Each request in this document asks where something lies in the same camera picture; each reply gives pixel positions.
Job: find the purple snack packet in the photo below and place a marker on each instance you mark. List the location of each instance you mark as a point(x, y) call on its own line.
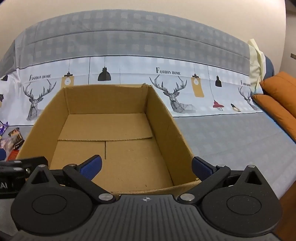
point(3, 128)

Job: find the dark brown snack packet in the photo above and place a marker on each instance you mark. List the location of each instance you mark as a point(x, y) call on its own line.
point(16, 138)

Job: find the blue pillow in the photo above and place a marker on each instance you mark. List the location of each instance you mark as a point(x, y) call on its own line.
point(269, 67)

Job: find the brown cardboard box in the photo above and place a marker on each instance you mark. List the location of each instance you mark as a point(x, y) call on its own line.
point(120, 148)

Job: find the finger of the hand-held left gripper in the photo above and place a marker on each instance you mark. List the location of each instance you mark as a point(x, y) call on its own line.
point(30, 162)

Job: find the cream cloth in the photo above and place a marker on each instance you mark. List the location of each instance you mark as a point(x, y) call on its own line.
point(255, 64)

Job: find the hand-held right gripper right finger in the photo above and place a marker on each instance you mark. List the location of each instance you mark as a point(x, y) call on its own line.
point(202, 168)

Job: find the pink snack packet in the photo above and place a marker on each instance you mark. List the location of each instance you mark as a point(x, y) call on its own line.
point(5, 144)

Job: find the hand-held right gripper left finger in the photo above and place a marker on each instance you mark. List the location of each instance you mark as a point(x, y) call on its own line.
point(91, 167)

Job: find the grey deer-print bedsheet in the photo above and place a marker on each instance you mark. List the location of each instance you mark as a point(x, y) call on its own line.
point(138, 46)

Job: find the orange snack packet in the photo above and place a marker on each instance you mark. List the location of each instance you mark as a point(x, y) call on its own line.
point(14, 155)

